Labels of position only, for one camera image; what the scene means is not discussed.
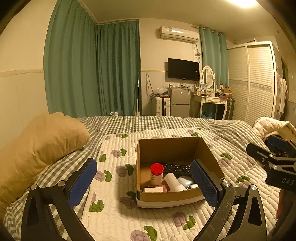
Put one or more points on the white bottle with red cap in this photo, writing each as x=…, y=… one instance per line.
x=157, y=170

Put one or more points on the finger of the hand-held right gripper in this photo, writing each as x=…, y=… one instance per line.
x=278, y=142
x=257, y=151

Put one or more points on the hanging white towels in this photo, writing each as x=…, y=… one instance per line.
x=282, y=92

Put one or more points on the silver small fridge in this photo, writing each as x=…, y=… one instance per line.
x=179, y=102

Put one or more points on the brown cardboard box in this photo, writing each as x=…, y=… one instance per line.
x=171, y=148

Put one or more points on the small brown box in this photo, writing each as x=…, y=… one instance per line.
x=226, y=90

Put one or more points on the small white charger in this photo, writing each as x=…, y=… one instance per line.
x=193, y=185

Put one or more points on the beige pillow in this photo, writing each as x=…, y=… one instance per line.
x=41, y=143

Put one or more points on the ceiling light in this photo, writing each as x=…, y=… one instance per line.
x=242, y=2

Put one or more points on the white oval mirror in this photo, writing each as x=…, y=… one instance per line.
x=207, y=76

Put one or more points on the small pink packet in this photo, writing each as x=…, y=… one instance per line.
x=165, y=188

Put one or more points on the person's right hand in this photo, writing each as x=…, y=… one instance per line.
x=281, y=204

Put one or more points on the white slatted wardrobe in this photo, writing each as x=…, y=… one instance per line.
x=252, y=81

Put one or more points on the plain white cylinder bottle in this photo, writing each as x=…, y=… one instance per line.
x=173, y=182

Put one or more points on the white air conditioner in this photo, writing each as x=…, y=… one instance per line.
x=178, y=34

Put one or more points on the white ribbed suitcase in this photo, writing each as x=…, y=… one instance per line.
x=160, y=106

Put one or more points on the white standing pole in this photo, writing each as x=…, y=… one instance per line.
x=137, y=97

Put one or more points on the clear plastic bag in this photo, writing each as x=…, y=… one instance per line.
x=160, y=92

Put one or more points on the white flower print quilt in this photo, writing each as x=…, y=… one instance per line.
x=120, y=220

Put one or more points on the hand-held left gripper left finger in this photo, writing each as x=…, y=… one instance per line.
x=83, y=183

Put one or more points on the black remote control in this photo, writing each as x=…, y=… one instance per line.
x=175, y=167

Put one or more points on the dark suitcase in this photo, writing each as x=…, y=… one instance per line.
x=229, y=109

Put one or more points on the teal curtain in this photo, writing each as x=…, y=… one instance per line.
x=214, y=55
x=119, y=69
x=69, y=58

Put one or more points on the white puffer jacket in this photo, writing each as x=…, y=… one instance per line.
x=268, y=126

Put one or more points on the black wall television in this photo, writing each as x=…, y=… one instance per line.
x=183, y=69

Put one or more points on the white dressing table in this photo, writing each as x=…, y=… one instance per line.
x=209, y=100

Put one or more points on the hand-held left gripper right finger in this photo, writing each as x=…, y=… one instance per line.
x=204, y=183

